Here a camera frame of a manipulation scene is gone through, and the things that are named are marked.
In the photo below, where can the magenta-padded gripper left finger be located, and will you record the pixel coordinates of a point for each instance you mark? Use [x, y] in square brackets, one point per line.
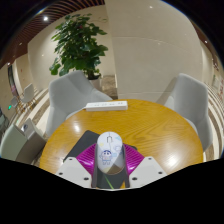
[73, 168]

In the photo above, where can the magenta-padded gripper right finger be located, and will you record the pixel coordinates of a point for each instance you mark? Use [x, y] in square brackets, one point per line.
[146, 168]

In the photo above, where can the white cartoon-print computer mouse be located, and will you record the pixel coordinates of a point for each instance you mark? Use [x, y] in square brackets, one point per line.
[110, 151]

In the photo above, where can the black mouse pad green lines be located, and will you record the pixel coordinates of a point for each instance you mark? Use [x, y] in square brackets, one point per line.
[81, 143]

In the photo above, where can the grey-green upholstered armchair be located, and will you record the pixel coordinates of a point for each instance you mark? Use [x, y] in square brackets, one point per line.
[18, 143]

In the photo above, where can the white power strip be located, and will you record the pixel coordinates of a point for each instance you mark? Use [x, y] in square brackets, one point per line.
[106, 106]

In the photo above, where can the grey shell chair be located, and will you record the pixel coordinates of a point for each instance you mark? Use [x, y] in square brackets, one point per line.
[70, 96]
[191, 100]

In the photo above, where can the small pale wooden-legged chair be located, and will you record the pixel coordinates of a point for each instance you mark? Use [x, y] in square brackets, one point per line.
[28, 93]

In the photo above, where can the green potted plant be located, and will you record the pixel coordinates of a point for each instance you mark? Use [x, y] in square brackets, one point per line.
[80, 45]

